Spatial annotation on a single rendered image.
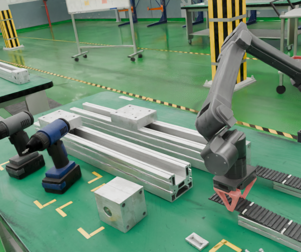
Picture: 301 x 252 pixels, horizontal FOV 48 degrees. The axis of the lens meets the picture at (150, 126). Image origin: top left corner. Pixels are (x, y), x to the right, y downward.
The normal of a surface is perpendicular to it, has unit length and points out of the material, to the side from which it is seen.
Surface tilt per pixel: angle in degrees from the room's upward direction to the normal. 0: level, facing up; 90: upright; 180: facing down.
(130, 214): 90
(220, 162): 91
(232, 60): 44
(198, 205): 0
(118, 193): 0
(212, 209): 0
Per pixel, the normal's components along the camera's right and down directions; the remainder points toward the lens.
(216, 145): 0.50, -0.52
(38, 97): 0.64, 0.23
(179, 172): -0.70, 0.37
